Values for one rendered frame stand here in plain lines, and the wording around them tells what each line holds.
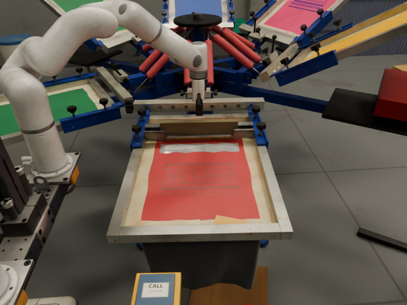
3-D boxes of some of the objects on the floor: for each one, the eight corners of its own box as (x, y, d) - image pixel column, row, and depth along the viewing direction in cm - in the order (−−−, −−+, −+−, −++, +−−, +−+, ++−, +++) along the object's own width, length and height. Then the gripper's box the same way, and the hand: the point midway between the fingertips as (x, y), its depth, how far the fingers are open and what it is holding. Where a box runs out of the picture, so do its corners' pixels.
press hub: (226, 193, 255) (232, 20, 178) (177, 195, 255) (162, 21, 178) (223, 164, 288) (226, 6, 211) (180, 165, 288) (168, 8, 211)
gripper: (208, 80, 121) (208, 121, 131) (207, 66, 135) (207, 104, 145) (188, 81, 121) (190, 122, 131) (189, 66, 135) (191, 104, 145)
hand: (199, 109), depth 137 cm, fingers open, 4 cm apart
